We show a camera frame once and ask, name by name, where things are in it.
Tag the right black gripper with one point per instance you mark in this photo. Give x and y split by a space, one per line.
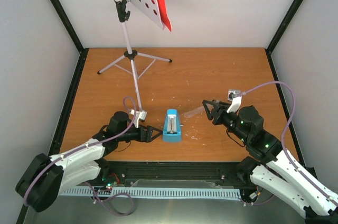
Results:
221 107

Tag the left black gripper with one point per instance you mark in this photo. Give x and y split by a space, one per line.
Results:
148 138

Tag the blue metronome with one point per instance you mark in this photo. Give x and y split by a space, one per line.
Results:
172 127

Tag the clear plastic metronome cover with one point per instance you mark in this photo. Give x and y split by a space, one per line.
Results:
193 112

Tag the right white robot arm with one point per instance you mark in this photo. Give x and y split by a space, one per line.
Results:
271 167

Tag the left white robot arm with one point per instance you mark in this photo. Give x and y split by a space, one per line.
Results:
47 177

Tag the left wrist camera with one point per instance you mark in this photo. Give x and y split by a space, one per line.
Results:
139 116

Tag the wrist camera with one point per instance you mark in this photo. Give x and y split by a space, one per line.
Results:
139 116
234 96

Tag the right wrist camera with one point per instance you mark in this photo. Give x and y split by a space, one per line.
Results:
234 96

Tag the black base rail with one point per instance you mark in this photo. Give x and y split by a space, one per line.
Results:
220 173

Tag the light blue slotted cable duct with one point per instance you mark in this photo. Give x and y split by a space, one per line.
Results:
170 193

